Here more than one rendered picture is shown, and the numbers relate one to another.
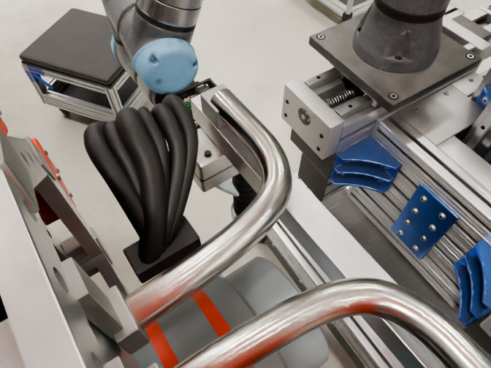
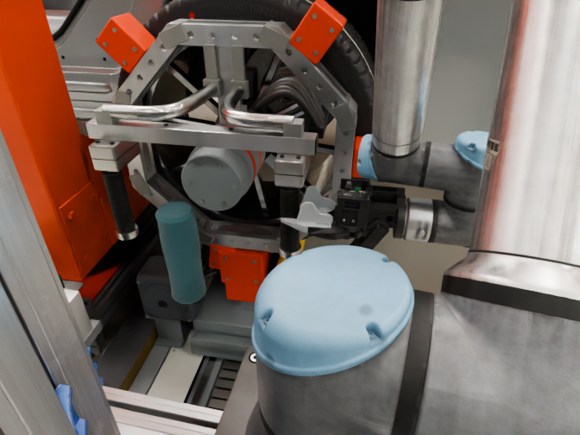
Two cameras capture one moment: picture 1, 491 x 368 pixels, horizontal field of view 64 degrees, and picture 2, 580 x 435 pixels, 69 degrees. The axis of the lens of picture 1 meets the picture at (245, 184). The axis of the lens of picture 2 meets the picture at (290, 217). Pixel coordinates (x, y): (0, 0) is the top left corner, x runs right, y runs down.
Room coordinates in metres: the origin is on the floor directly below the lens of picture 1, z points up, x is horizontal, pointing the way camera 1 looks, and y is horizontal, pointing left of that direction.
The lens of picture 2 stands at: (0.76, -0.46, 1.26)
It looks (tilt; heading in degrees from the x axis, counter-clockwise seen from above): 33 degrees down; 135
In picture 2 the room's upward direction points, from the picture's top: straight up
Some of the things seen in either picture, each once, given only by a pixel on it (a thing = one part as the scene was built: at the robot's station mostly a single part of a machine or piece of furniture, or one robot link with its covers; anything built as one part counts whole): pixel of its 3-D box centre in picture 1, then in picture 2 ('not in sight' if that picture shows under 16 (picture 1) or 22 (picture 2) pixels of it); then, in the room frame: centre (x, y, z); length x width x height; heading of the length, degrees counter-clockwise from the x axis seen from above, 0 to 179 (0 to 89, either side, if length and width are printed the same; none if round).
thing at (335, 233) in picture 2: not in sight; (332, 228); (0.38, 0.02, 0.83); 0.09 x 0.05 x 0.02; 44
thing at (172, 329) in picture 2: not in sight; (191, 275); (-0.30, 0.10, 0.26); 0.42 x 0.18 x 0.35; 125
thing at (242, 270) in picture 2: not in sight; (249, 261); (0.01, 0.13, 0.48); 0.16 x 0.12 x 0.17; 125
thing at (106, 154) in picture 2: not in sight; (116, 148); (0.01, -0.17, 0.93); 0.09 x 0.05 x 0.05; 125
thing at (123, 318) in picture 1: (177, 167); (262, 88); (0.18, 0.05, 1.03); 0.19 x 0.18 x 0.11; 125
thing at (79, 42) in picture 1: (100, 75); not in sight; (1.31, 0.61, 0.17); 0.43 x 0.36 x 0.34; 69
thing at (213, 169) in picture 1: (223, 148); (293, 162); (0.29, 0.02, 0.93); 0.09 x 0.05 x 0.05; 125
